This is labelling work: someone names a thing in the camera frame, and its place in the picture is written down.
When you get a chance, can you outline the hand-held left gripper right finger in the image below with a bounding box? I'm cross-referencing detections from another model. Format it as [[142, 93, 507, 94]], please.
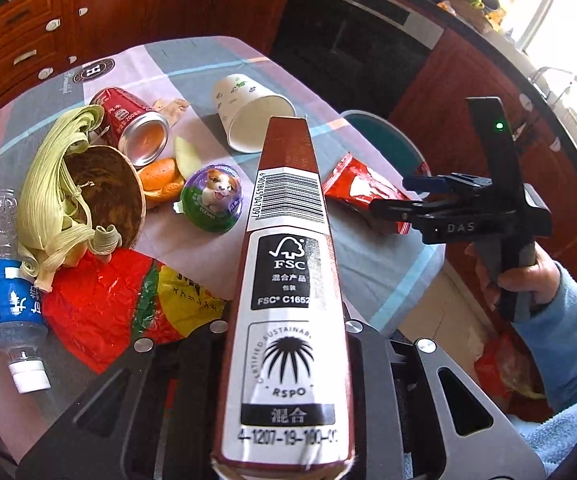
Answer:
[[343, 317, 547, 480]]

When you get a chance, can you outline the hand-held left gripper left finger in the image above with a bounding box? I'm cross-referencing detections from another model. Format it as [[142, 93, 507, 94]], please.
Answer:
[[16, 319, 230, 480]]

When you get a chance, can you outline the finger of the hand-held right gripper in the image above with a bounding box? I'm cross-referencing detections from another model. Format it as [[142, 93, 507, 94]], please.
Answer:
[[403, 174, 457, 196], [369, 197, 442, 236]]

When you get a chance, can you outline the red snack wrapper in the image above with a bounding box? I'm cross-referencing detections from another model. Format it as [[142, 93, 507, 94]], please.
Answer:
[[321, 152, 414, 236]]

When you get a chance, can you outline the teal trash bin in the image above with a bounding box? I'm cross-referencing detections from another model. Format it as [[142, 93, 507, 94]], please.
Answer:
[[341, 110, 432, 181]]

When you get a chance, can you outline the brown white carton box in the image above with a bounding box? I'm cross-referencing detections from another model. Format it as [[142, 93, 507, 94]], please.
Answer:
[[211, 116, 357, 480]]

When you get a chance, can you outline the red yellow plastic bag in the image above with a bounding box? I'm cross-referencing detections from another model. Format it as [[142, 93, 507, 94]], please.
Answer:
[[41, 249, 229, 375]]

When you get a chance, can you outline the purple green egg toy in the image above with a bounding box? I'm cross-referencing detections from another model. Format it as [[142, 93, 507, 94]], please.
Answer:
[[173, 163, 244, 233]]

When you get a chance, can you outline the brown coconut shell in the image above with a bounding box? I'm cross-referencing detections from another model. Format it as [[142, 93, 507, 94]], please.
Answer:
[[63, 145, 148, 251]]

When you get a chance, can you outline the white paper cup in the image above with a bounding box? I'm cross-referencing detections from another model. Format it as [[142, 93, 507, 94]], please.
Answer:
[[212, 74, 297, 154]]

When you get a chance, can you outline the orange peel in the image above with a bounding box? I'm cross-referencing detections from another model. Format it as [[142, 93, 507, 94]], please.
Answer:
[[137, 157, 185, 209]]

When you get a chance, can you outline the clear plastic water bottle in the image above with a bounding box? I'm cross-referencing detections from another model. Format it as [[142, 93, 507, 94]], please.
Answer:
[[0, 187, 52, 395]]

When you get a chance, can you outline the pale fruit slice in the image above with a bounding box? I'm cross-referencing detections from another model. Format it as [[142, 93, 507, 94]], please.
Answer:
[[172, 136, 200, 181]]

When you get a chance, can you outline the pale green corn husk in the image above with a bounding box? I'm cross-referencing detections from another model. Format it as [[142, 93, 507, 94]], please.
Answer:
[[16, 105, 123, 292]]

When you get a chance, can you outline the beige scrap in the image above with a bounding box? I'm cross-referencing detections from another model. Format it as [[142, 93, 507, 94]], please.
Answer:
[[153, 98, 190, 126]]

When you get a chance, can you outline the red drink can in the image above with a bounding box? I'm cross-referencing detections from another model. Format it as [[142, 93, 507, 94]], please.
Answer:
[[90, 86, 170, 168]]

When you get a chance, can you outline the person's right forearm blue sleeve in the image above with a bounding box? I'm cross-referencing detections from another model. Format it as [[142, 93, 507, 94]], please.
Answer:
[[511, 260, 577, 413]]

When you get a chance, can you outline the person's right hand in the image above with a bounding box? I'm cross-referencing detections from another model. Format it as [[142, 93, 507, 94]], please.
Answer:
[[475, 242, 563, 321]]

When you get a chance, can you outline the wooden sink cabinet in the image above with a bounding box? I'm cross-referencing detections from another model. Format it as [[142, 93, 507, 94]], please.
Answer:
[[389, 27, 577, 321]]

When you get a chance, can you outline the orange plastic floor bag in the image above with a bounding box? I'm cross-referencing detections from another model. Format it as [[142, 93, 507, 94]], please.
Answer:
[[473, 332, 547, 408]]

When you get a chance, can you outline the metal sink faucet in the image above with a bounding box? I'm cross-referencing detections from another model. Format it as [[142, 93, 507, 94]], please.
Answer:
[[529, 66, 577, 101]]

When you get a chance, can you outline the dark kitchen countertop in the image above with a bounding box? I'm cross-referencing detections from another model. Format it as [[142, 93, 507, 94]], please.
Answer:
[[433, 0, 577, 201]]

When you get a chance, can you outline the black built-in oven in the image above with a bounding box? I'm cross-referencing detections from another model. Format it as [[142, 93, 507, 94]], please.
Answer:
[[268, 0, 444, 116]]

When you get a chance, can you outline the wicker fruit basket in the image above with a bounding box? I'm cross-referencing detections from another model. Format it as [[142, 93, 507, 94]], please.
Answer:
[[437, 0, 507, 34]]

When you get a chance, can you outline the person's light blue clothing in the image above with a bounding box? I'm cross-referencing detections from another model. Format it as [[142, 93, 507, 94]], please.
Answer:
[[511, 385, 577, 480]]

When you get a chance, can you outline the wooden door cabinet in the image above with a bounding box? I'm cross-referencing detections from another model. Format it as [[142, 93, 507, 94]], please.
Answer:
[[61, 0, 299, 58]]

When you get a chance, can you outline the wooden drawer cabinet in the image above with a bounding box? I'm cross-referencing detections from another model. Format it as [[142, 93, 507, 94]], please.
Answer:
[[0, 0, 76, 108]]

